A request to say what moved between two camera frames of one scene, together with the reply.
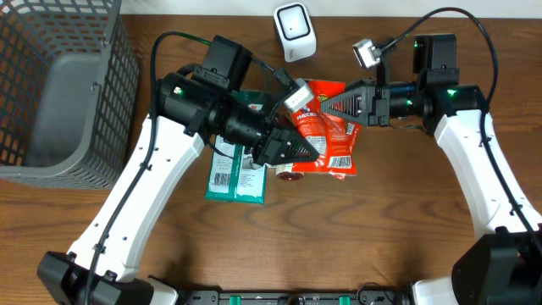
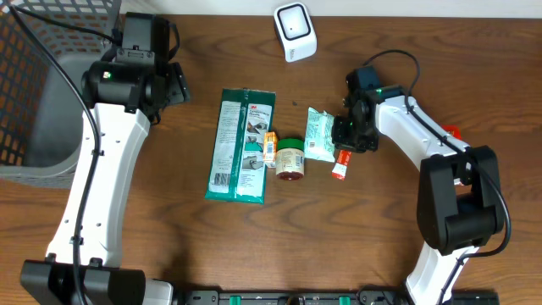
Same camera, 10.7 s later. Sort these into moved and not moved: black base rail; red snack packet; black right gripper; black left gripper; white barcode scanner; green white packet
Moved: black left gripper; red snack packet; black right gripper
Not moved: black base rail; green white packet; white barcode scanner
